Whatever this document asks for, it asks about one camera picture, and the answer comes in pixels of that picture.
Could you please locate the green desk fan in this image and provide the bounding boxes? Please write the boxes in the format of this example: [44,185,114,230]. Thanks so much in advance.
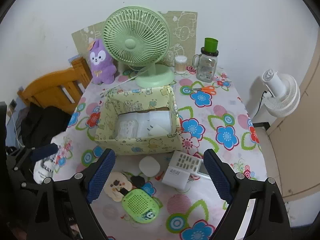
[102,5,175,88]

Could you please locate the black key fob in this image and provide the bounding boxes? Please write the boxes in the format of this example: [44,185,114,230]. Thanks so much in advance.
[130,176,146,188]

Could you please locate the wooden bed headboard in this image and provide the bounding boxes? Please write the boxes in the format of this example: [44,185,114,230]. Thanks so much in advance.
[17,56,93,115]

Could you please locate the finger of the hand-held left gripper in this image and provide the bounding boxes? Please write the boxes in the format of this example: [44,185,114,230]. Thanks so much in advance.
[7,144,58,171]

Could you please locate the white fan cable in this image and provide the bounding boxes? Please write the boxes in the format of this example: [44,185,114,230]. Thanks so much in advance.
[100,66,150,97]

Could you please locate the yellow-green printed storage box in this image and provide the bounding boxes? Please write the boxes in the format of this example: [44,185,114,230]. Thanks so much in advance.
[95,85,182,156]

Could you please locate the beige wooden door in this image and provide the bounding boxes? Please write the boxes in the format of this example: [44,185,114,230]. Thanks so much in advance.
[265,30,320,230]

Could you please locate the purple plush toy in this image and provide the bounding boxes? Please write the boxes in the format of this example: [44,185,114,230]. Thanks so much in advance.
[87,39,117,85]

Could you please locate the white fan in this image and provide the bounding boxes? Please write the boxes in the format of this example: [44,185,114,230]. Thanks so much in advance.
[261,69,300,118]

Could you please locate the white round case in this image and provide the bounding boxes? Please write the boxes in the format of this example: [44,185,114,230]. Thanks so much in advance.
[139,156,162,179]

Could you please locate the beige cartoon printed board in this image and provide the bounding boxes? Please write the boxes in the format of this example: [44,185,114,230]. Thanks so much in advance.
[72,10,198,68]

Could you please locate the green plastic cup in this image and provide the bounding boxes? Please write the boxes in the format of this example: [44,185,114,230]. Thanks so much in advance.
[204,37,218,53]

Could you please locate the white striped sock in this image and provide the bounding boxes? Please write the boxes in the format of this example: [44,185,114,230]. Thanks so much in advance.
[34,152,60,185]

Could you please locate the white charger block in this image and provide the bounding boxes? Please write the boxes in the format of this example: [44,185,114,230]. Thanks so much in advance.
[162,165,192,188]

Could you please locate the white remote control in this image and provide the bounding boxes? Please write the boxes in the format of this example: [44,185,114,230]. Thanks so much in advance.
[171,150,212,180]

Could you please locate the green perforated panda case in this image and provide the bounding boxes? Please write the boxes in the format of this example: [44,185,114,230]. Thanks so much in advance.
[122,189,162,224]

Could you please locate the black bag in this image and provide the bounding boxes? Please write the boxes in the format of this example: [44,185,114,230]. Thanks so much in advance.
[21,105,73,150]

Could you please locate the glass mug jar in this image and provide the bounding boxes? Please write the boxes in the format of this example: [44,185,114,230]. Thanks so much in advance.
[192,50,219,82]

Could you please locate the black power cable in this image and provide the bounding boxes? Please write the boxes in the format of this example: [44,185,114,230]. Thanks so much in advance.
[252,90,269,118]

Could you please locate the cotton swab container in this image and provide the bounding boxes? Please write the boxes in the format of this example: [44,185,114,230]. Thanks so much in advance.
[174,55,188,75]

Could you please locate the orange handled scissors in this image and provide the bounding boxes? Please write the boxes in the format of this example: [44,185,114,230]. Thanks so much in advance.
[186,85,217,96]

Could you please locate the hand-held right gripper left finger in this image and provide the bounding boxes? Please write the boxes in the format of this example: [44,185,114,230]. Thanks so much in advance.
[26,148,117,240]

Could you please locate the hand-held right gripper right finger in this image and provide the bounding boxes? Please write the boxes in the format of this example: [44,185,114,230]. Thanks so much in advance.
[203,149,293,240]

